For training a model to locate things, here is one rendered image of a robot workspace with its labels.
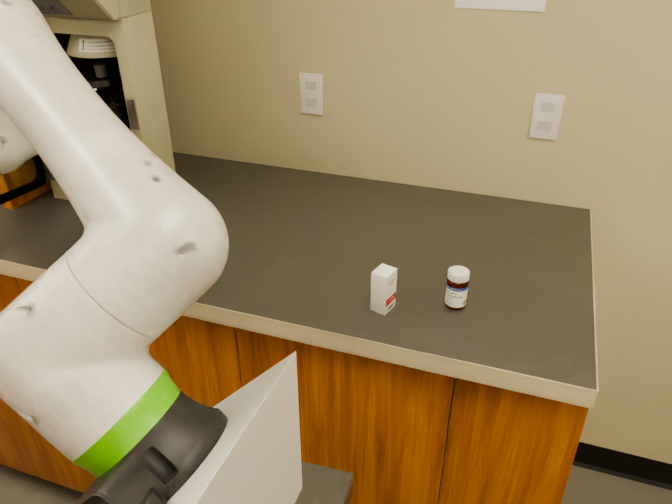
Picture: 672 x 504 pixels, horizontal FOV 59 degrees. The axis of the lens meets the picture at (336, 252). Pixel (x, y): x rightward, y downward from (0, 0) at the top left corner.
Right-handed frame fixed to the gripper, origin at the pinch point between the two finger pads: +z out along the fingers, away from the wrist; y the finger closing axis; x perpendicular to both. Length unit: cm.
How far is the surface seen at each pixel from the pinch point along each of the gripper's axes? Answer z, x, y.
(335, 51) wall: 35, -8, -48
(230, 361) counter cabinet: -35, 42, -49
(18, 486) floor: -35, 120, 36
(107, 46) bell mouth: -4.5, -14.4, -6.8
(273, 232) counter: -7, 26, -47
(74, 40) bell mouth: -5.7, -15.5, 1.1
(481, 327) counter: -28, 26, -99
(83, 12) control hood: -12.7, -22.9, -9.2
